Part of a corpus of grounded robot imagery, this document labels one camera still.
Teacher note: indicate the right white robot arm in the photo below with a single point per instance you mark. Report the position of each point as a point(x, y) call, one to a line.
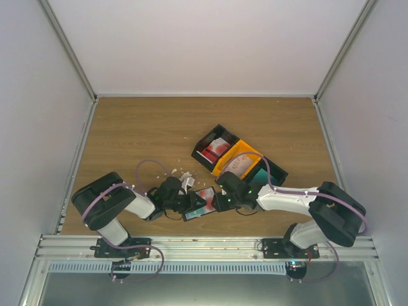
point(336, 217)

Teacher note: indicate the red card stack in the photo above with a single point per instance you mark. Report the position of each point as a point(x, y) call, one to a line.
point(214, 150)

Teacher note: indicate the teal VIP card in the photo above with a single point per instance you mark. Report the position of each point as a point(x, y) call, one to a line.
point(194, 214)

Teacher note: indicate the orange card bin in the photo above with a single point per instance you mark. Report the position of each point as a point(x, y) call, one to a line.
point(238, 149)

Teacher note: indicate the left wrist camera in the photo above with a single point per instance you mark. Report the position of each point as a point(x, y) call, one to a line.
point(187, 181)

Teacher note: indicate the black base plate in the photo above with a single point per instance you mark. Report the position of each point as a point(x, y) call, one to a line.
point(133, 247)
point(273, 248)

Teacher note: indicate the teal card stack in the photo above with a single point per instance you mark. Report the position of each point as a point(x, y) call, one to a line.
point(261, 177)

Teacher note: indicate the grey slotted cable duct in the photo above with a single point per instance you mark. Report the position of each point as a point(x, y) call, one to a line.
point(172, 267)

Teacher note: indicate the white VIP card stack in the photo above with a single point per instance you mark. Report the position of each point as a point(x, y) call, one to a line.
point(240, 165)

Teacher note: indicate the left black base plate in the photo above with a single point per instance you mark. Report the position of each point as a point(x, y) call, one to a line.
point(133, 247)

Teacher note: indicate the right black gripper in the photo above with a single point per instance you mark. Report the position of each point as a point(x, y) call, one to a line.
point(220, 206)

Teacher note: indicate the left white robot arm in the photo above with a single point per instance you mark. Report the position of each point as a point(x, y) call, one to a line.
point(100, 202)

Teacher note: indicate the red VIP card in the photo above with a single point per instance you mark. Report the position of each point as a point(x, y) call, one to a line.
point(208, 195)

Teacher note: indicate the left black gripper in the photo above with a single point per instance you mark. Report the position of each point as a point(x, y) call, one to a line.
point(194, 197)

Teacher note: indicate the left frame post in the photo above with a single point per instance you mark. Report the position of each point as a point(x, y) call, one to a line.
point(64, 41)

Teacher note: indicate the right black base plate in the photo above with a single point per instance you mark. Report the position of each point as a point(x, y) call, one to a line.
point(273, 248)

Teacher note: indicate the black leather card holder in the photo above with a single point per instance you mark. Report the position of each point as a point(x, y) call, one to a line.
point(203, 205)

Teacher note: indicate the black card bin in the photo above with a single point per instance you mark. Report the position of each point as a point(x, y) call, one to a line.
point(277, 174)
point(218, 132)

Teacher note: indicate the right frame post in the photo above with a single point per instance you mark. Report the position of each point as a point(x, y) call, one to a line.
point(351, 37)

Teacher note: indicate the aluminium rail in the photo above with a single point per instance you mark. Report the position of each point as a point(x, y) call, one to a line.
point(71, 247)

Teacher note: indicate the frame post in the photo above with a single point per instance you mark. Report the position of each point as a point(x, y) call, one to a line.
point(351, 37)
point(64, 41)

